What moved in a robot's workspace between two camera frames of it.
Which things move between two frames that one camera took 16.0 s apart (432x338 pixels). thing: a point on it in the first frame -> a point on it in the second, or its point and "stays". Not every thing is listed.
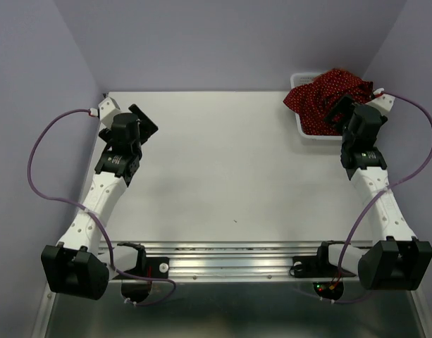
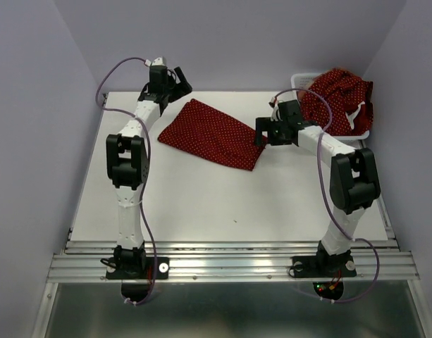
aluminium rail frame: (225, 261) stays
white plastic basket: (297, 79) stays
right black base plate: (317, 266) stays
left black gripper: (146, 128) -> (181, 89)
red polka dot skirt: (313, 102) -> (200, 127)
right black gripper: (347, 106) -> (263, 124)
